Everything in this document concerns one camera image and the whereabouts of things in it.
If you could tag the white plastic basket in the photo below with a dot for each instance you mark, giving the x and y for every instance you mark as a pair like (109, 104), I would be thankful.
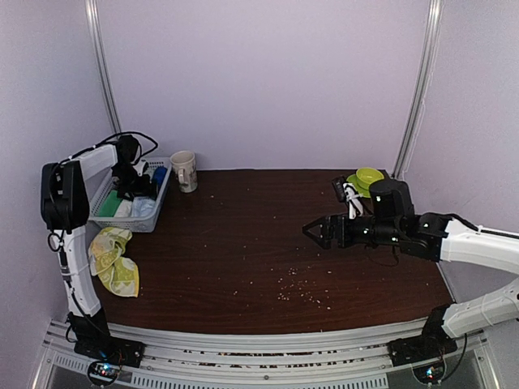
(136, 225)

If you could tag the light blue towel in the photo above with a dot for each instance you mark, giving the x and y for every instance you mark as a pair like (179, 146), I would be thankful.
(142, 207)

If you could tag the beige ceramic mug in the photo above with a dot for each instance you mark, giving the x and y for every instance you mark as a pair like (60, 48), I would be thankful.
(184, 166)

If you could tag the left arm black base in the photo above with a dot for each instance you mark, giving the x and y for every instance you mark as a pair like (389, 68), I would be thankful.
(115, 351)

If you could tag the left aluminium frame post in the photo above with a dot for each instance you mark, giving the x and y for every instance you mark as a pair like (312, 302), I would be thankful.
(94, 26)

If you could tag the rolled dark blue towel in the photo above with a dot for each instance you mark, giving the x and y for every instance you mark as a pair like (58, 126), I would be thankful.
(159, 175)

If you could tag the yellow green patterned towel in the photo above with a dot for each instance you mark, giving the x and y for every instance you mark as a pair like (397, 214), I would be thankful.
(109, 263)

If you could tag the aluminium frame post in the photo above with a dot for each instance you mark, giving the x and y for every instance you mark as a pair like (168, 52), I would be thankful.
(425, 72)
(94, 26)

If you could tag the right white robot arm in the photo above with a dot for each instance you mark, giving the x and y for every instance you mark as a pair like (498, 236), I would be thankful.
(431, 236)

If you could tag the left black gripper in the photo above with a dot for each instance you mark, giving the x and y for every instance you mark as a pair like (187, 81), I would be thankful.
(142, 190)

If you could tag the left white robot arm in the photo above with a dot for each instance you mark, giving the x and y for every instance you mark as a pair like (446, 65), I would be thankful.
(65, 210)

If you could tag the right aluminium frame post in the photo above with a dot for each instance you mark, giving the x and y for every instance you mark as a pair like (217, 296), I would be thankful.
(425, 72)

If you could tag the green saucer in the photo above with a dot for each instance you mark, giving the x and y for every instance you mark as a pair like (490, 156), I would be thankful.
(353, 180)

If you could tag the rolled white towel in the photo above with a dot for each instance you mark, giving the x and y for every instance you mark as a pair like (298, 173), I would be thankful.
(124, 209)

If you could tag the green cup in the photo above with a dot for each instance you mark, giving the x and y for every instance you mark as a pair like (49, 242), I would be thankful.
(366, 176)

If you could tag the rolled green towel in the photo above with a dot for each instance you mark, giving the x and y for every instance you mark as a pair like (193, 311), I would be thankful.
(110, 205)

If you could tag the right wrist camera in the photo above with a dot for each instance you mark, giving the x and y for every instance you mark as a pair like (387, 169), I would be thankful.
(347, 194)

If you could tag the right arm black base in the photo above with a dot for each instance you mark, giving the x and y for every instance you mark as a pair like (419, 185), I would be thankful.
(416, 349)

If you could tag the aluminium front rail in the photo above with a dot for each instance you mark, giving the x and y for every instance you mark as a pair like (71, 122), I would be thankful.
(355, 358)

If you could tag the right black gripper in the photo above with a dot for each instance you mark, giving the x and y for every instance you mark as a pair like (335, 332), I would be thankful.
(328, 230)

